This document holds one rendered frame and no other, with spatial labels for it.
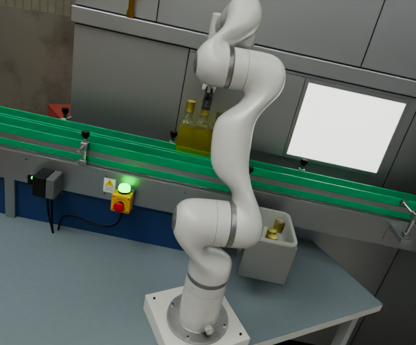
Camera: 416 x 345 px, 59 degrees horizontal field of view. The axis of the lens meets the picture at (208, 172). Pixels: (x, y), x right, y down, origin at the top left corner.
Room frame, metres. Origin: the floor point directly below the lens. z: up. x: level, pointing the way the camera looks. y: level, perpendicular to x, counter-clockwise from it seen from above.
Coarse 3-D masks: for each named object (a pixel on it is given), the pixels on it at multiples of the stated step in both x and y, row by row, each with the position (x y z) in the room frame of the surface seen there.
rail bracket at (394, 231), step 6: (402, 204) 1.35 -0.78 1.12; (408, 210) 1.29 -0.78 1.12; (414, 216) 1.24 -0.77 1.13; (414, 222) 1.24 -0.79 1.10; (390, 228) 1.33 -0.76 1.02; (396, 228) 1.31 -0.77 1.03; (408, 228) 1.24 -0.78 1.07; (390, 234) 1.33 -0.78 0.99; (396, 234) 1.27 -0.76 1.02; (402, 234) 1.25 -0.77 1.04; (408, 234) 1.24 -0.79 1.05; (390, 240) 1.33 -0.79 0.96; (402, 240) 1.23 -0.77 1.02; (408, 240) 1.23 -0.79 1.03
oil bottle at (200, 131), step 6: (198, 120) 1.38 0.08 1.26; (198, 126) 1.35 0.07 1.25; (204, 126) 1.35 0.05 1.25; (198, 132) 1.35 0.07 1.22; (204, 132) 1.35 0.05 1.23; (192, 138) 1.35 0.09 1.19; (198, 138) 1.35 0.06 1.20; (204, 138) 1.35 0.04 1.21; (192, 144) 1.35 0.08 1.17; (198, 144) 1.35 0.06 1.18; (204, 144) 1.35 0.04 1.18; (192, 150) 1.35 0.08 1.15; (198, 150) 1.35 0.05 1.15; (204, 150) 1.36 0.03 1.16
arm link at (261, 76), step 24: (240, 48) 0.93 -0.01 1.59; (240, 72) 0.89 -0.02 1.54; (264, 72) 0.90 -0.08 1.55; (264, 96) 0.88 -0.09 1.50; (216, 120) 0.90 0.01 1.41; (240, 120) 0.86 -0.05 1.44; (216, 144) 0.85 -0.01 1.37; (240, 144) 0.84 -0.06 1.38; (216, 168) 0.84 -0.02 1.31; (240, 168) 0.83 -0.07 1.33; (240, 192) 0.81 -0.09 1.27; (240, 216) 0.79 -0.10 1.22; (240, 240) 0.77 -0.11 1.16
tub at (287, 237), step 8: (264, 208) 1.27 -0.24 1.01; (264, 216) 1.26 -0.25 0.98; (272, 216) 1.26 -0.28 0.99; (280, 216) 1.26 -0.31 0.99; (288, 216) 1.24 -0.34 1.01; (264, 224) 1.26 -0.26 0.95; (272, 224) 1.26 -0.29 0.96; (288, 224) 1.20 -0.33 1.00; (264, 232) 1.21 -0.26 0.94; (288, 232) 1.17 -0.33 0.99; (264, 240) 1.05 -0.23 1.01; (272, 240) 1.05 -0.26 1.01; (280, 240) 1.18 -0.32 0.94; (288, 240) 1.13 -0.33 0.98; (296, 240) 1.09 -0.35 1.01
